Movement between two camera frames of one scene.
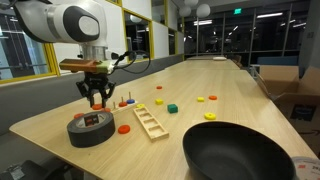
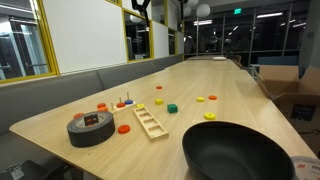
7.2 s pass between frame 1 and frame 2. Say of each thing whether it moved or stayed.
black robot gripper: moved
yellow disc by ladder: stayed
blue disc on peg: stayed
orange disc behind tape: stayed
